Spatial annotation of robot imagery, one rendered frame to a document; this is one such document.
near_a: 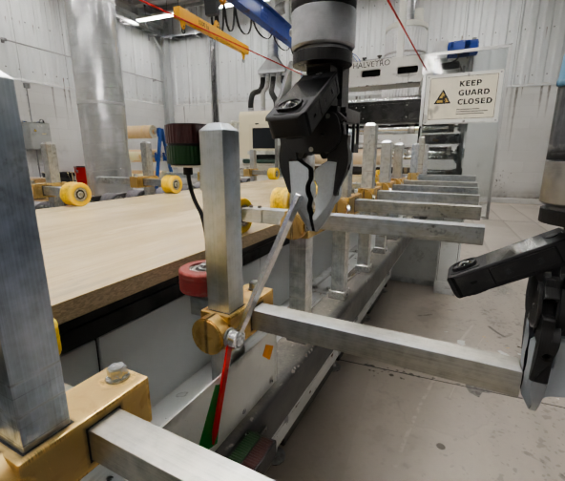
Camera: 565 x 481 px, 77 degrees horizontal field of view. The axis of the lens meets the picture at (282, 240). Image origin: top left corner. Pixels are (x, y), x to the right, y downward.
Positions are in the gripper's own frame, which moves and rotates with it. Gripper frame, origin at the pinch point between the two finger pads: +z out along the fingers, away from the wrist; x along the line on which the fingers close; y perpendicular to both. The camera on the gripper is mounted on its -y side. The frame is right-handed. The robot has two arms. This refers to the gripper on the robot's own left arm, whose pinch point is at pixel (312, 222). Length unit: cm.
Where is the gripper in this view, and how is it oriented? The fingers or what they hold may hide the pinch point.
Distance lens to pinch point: 45.8
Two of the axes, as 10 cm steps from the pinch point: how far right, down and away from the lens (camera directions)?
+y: 4.6, -2.1, 8.6
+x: -8.9, -1.1, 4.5
